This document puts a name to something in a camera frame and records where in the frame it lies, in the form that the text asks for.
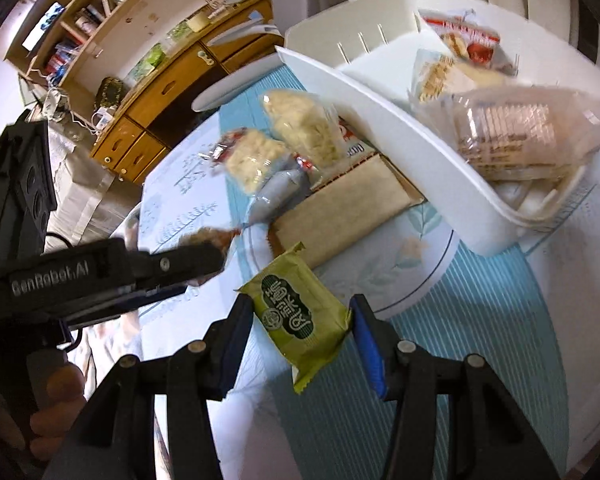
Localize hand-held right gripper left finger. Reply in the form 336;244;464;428
40;294;254;480

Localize row of books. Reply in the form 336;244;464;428
42;0;136;83

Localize camouflage pouch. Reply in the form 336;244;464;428
91;76;127;110

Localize white plastic bin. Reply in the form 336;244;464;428
275;0;600;256

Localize walnut muffin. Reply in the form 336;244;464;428
177;226;238;261

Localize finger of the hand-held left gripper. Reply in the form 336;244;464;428
135;285;201;308
132;242;227;291

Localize grey foil snack packet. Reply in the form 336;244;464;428
246;166;312;227

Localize pale rice cracker packet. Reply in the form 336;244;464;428
261;89;352;171
212;129;290;195

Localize wooden desk with drawers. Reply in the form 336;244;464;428
87;0;286;183

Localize large toast bread packet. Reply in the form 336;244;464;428
267;152;425;267

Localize green picture card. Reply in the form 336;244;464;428
125;42;167;83
166;19;193;43

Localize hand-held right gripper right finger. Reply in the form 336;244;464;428
349;294;561;480

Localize green snack packet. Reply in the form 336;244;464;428
236;241;355;395

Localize clear bun packet orange label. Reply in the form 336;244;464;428
422;85;593;183

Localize grey office chair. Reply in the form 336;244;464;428
191;20;287;112

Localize pale bread packet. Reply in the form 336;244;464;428
409;49;511;111

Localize white packet with red print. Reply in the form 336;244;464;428
337;117;381;161

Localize person's left hand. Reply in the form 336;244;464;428
27;361;88;448

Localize wooden bookshelf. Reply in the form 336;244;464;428
2;0;261;91

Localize red white cake packet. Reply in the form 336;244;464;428
415;8;518;78

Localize monitor screen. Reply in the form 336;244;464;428
21;1;65;52

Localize leaf print blue tablecloth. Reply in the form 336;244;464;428
130;62;600;480

